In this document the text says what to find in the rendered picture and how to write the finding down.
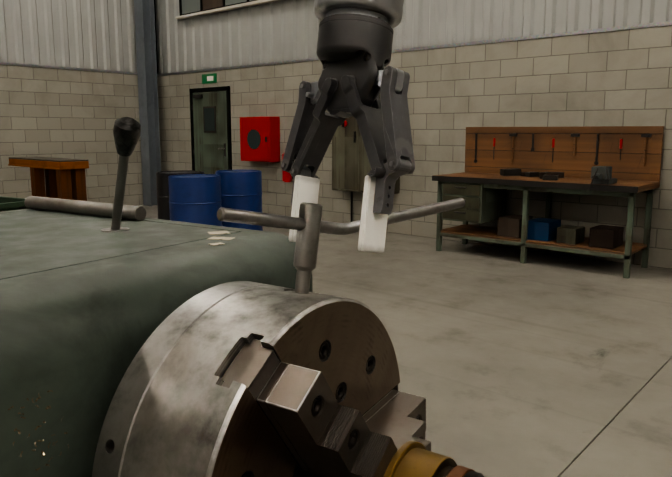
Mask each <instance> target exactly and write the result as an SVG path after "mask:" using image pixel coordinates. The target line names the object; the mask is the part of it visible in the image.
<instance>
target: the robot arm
mask: <svg viewBox="0 0 672 477"><path fill-rule="evenodd" d="M403 5H404V0H315V1H314V14H315V16H316V17H317V18H318V19H319V20H320V21H321V22H320V23H319V31H318V40H317V50H316V54H317V57H318V58H319V59H320V61H321V63H322V65H323V69H322V73H321V75H320V78H319V81H316V82H313V83H310V82H307V81H302V82H301V83H300V85H299V99H298V105H297V109H296V113H295V116H294V120H293V124H292V127H291V131H290V134H289V138H288V142H287V145H286V149H285V153H284V156H283V160H282V164H281V169H282V170H283V171H287V172H288V173H290V174H291V176H292V177H293V188H292V198H291V207H292V211H291V217H299V209H300V204H301V203H302V202H306V203H315V204H318V195H319V185H320V180H319V178H318V176H317V175H316V172H317V170H318V168H319V166H320V164H321V162H322V159H323V157H324V155H325V153H326V151H327V149H328V147H329V144H330V142H331V140H332V138H333V136H334V134H335V132H336V130H337V128H338V126H341V125H342V124H343V123H344V121H345V119H346V118H350V117H352V116H353V117H354V118H356V120H357V123H358V127H359V130H360V133H361V137H362V140H363V143H364V147H365V150H366V153H367V157H368V160H369V163H370V167H371V171H369V173H367V174H368V175H366V176H365V182H364V192H363V201H362V211H361V221H360V230H359V240H358V251H366V252H379V253H383V252H384V248H385V239H386V229H387V219H388V215H391V212H392V210H393V200H394V199H393V198H394V191H395V183H396V180H398V178H399V177H400V176H402V175H404V174H412V173H413V172H414V170H415V161H414V152H413V144H412V135H411V126H410V117H409V109H408V100H407V93H408V87H409V80H410V75H409V73H408V72H405V71H402V70H400V69H397V68H394V67H392V66H387V65H388V64H389V63H390V61H391V53H392V43H393V33H394V31H393V28H395V27H397V26H398V25H399V24H400V22H401V20H402V15H403ZM384 67H385V68H384ZM379 93H380V99H379ZM380 100H381V102H380ZM326 109H327V110H328V112H329V113H328V112H325V111H326ZM400 156H401V159H400ZM293 160H295V162H293ZM306 165H308V167H306Z"/></svg>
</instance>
